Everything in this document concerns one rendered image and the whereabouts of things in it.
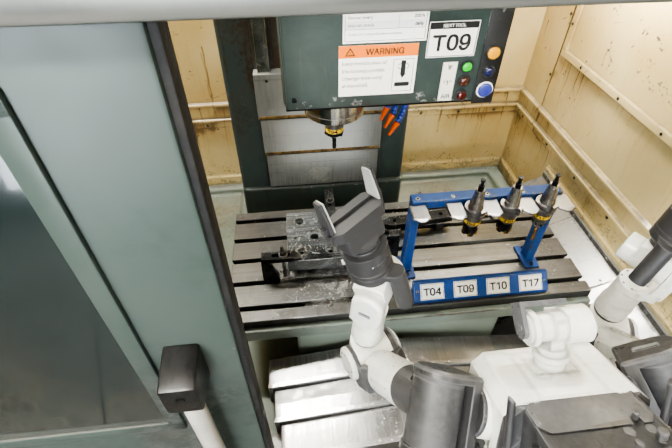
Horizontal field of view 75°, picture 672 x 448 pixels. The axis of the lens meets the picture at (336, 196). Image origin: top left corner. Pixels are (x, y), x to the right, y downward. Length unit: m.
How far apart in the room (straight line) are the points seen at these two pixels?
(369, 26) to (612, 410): 0.76
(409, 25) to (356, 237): 0.41
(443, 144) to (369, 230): 1.66
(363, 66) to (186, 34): 1.21
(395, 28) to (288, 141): 0.95
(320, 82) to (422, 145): 1.50
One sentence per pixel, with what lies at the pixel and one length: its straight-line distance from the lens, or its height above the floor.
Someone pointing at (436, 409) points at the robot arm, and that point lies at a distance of 0.83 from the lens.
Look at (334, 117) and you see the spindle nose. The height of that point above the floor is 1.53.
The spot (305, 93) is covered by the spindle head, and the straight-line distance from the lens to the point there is 0.91.
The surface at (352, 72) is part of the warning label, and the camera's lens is 0.89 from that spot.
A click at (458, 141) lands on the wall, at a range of 2.40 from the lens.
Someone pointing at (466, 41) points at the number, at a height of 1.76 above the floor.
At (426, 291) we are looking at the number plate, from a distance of 1.47.
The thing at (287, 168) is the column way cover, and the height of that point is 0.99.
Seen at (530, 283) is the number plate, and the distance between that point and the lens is 1.59.
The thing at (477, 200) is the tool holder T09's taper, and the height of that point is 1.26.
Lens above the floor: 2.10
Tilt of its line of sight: 41 degrees down
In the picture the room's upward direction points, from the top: straight up
